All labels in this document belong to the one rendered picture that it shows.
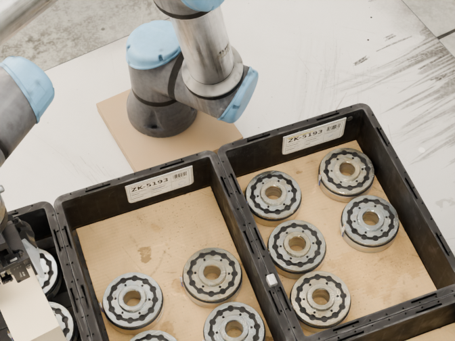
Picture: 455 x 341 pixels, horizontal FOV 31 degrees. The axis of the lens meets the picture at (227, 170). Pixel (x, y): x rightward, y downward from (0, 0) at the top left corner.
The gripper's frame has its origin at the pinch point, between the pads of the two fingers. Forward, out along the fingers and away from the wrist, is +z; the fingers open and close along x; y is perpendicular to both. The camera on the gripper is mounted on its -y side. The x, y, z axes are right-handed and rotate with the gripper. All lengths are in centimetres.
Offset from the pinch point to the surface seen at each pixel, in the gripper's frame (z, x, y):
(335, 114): 17, 63, -9
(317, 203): 26, 54, 1
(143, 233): 26.4, 23.2, -9.5
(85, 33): 110, 52, -132
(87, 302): 17.7, 8.5, 1.8
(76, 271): 16.4, 9.0, -3.5
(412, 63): 39, 97, -25
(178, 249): 26.4, 27.2, -3.6
